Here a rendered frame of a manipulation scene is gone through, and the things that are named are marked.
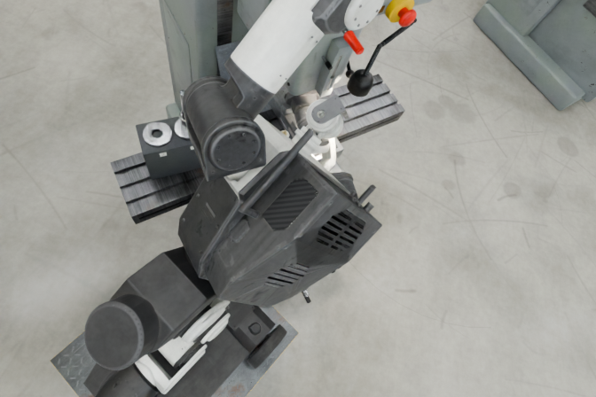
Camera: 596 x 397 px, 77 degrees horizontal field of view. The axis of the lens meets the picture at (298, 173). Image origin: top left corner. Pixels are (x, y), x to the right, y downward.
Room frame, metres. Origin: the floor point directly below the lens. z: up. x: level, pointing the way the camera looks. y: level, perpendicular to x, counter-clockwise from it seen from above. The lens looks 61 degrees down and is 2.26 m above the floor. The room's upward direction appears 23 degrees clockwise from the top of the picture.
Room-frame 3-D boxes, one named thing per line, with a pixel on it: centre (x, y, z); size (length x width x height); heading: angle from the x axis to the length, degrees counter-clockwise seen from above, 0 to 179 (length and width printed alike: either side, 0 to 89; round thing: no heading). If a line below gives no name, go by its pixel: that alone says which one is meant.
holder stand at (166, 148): (0.57, 0.43, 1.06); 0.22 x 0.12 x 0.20; 132
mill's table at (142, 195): (0.84, 0.15, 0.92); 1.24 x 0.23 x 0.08; 139
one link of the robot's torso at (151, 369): (-0.02, 0.18, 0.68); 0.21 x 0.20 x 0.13; 158
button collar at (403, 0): (0.74, -0.06, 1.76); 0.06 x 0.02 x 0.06; 139
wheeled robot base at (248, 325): (0.00, 0.17, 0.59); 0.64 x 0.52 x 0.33; 158
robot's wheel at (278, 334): (0.13, -0.17, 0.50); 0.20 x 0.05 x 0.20; 158
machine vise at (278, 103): (0.91, 0.05, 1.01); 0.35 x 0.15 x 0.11; 50
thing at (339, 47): (0.81, 0.03, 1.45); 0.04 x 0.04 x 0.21; 49
